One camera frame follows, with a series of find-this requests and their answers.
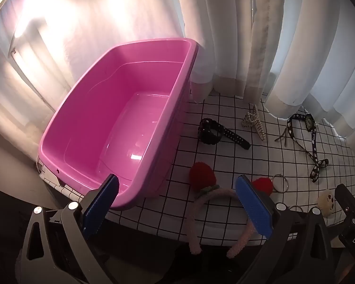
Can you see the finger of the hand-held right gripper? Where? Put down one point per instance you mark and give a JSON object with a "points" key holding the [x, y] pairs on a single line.
{"points": [[347, 204]]}

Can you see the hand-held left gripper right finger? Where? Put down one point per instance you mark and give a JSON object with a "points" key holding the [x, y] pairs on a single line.
{"points": [[253, 204]]}

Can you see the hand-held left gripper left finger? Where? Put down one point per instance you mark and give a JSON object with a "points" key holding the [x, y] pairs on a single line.
{"points": [[102, 207]]}

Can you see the pink fuzzy headband red pompoms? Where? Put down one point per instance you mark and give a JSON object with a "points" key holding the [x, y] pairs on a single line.
{"points": [[202, 176]]}

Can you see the black wrist watch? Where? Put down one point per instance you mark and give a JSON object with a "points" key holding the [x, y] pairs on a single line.
{"points": [[208, 133]]}

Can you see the pink plastic basin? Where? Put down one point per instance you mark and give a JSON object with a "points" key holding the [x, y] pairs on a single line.
{"points": [[121, 109]]}

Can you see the black grid white tablecloth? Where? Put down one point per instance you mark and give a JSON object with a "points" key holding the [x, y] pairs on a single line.
{"points": [[171, 189]]}

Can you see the pearl hair claw clip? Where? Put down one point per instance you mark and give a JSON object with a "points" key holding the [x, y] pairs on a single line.
{"points": [[259, 127]]}

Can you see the thick white curtain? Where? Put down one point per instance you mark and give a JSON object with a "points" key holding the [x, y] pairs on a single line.
{"points": [[298, 35]]}

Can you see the sheer white curtain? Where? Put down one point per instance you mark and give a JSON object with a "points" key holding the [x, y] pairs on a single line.
{"points": [[62, 35]]}

